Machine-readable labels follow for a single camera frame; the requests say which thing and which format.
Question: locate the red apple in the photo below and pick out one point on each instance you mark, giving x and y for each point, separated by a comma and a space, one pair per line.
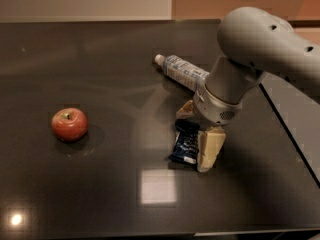
69, 124

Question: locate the grey silver gripper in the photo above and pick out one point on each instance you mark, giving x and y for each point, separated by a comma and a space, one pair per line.
215, 109

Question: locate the grey side table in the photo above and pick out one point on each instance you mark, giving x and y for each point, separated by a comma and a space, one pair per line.
301, 116

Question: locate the dark blue rxbar wrapper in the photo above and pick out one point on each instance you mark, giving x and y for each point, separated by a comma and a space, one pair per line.
185, 148

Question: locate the clear plastic water bottle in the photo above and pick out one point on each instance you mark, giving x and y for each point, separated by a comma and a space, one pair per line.
181, 71

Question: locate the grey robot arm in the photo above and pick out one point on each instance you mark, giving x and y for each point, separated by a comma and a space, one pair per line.
253, 43

